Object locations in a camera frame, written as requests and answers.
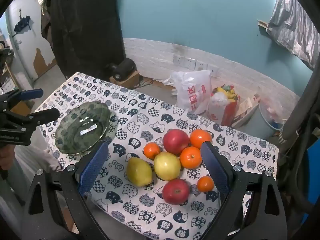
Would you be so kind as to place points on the silver curtain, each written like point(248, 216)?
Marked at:
point(295, 25)

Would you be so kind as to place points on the person's left hand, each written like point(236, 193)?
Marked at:
point(5, 157)

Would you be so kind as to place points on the cat print tablecloth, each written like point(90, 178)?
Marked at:
point(150, 120)

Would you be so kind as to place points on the white plastic bag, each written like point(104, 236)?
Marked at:
point(190, 90)

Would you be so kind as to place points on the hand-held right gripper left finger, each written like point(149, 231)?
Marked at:
point(93, 167)

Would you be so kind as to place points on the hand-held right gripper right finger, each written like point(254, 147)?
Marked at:
point(215, 167)

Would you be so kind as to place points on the black hanging cloth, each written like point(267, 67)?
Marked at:
point(85, 25)

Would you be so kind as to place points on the large orange with stem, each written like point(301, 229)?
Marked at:
point(190, 157)

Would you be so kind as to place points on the small cardboard box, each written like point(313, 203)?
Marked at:
point(130, 80)

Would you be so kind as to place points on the dark blue umbrella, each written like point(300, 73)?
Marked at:
point(22, 23)

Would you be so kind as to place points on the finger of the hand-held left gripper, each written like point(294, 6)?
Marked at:
point(45, 116)
point(31, 93)

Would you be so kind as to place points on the yellow apple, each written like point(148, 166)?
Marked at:
point(167, 165)

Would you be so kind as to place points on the white wall socket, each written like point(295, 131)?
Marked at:
point(212, 69)
point(178, 60)
point(190, 63)
point(200, 66)

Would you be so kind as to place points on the brown cardboard carton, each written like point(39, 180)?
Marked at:
point(22, 107)

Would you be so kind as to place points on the wooden ledge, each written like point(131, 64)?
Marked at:
point(262, 26)

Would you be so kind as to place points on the yellow-green pear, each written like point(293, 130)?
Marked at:
point(139, 171)

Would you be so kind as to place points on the medium orange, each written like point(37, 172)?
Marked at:
point(151, 150)

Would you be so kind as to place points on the small orange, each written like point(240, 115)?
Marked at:
point(205, 183)

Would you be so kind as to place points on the green glass bowl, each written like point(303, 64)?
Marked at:
point(82, 127)

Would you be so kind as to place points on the black speaker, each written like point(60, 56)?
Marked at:
point(122, 68)

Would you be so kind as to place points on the grey bucket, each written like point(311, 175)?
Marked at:
point(267, 125)

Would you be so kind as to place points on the wooden shelf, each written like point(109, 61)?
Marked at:
point(7, 75)

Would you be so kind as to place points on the red apple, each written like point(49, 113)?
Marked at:
point(176, 141)
point(175, 191)

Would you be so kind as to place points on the white door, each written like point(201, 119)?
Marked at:
point(27, 47)

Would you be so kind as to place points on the red paper bag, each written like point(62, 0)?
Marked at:
point(226, 115)

